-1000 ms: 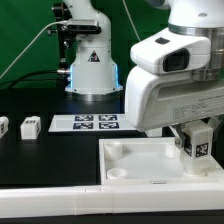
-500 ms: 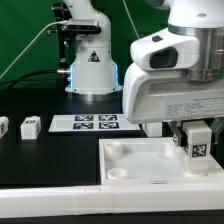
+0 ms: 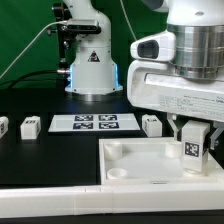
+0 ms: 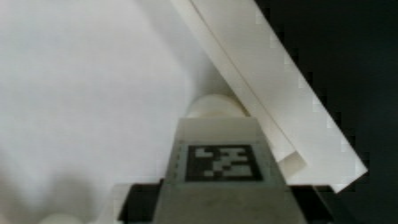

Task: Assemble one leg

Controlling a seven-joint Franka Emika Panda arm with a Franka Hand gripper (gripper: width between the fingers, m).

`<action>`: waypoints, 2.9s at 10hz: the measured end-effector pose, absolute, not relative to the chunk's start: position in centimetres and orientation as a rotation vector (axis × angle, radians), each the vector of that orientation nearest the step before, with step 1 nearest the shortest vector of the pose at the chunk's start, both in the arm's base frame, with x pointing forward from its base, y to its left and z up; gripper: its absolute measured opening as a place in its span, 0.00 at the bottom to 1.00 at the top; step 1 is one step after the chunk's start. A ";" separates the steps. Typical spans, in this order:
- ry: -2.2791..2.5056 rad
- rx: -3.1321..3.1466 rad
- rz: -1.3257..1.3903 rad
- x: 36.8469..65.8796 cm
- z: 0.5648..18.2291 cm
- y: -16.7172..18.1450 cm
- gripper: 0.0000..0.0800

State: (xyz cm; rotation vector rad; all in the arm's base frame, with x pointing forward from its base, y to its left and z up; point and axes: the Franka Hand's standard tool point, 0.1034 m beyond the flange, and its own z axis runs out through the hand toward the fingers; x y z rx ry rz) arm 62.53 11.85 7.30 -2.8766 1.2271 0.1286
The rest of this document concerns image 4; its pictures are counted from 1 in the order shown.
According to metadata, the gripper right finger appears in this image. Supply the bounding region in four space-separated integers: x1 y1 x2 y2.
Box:
310 186 351 224

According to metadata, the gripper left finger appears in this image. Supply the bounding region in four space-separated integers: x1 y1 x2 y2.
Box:
107 184 132 224

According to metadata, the white table leg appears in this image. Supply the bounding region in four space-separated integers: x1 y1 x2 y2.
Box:
155 95 308 224

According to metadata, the white square table top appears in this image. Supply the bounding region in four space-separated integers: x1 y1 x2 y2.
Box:
0 0 235 224

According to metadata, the white L-shaped obstacle fence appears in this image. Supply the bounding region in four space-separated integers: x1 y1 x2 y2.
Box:
189 0 367 191

